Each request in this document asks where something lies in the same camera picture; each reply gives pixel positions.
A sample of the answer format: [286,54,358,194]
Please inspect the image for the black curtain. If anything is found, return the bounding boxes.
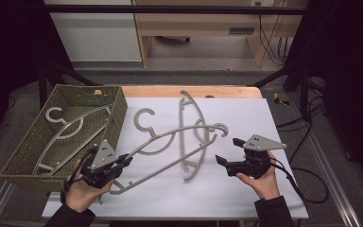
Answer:
[286,0,363,194]
[0,0,75,154]

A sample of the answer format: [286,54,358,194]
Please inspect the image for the yellow and black floor object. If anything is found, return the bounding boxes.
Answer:
[272,92,291,107]

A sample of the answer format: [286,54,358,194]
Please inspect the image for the black floor cables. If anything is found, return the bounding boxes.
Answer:
[275,77,329,165]

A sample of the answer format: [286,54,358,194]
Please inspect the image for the person's right hand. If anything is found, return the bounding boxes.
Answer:
[235,150,282,201]

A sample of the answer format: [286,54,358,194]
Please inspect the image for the grey plastic clothes hanger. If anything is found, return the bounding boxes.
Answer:
[97,108,218,205]
[178,90,230,183]
[32,106,112,176]

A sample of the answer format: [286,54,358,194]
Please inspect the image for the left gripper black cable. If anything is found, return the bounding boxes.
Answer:
[60,147,93,203]

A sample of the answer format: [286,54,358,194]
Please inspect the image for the black horizontal frame bar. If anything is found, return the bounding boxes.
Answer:
[45,4,308,16]

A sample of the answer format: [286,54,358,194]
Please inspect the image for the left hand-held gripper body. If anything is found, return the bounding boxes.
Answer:
[81,139,124,189]

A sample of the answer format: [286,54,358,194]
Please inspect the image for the black hanging cables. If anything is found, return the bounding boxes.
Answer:
[254,1,289,67]

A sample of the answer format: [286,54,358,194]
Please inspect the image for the black metal stand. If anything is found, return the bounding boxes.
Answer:
[249,61,311,122]
[37,58,102,110]

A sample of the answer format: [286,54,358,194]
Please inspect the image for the yellow cable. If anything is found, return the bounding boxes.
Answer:
[258,0,288,67]

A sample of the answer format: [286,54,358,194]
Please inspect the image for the white table board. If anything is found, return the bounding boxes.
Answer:
[41,96,310,220]

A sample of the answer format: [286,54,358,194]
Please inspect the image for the wooden table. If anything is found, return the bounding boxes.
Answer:
[121,85,263,99]

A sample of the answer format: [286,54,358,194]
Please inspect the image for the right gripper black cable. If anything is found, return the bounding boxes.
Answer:
[268,158,331,206]

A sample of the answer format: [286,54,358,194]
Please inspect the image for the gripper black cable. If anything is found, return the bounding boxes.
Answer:
[60,147,93,203]
[268,158,331,206]

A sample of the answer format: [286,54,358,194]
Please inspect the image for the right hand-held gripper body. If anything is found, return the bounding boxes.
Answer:
[226,134,287,179]

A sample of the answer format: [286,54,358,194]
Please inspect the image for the green woven basket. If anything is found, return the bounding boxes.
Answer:
[0,83,129,194]

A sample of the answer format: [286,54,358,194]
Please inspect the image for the person's left hand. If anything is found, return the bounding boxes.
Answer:
[64,159,115,214]

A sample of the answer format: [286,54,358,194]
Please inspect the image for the light wooden desk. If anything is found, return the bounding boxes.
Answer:
[131,0,310,68]

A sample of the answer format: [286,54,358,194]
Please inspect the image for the white cabinet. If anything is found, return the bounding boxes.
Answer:
[43,0,143,63]

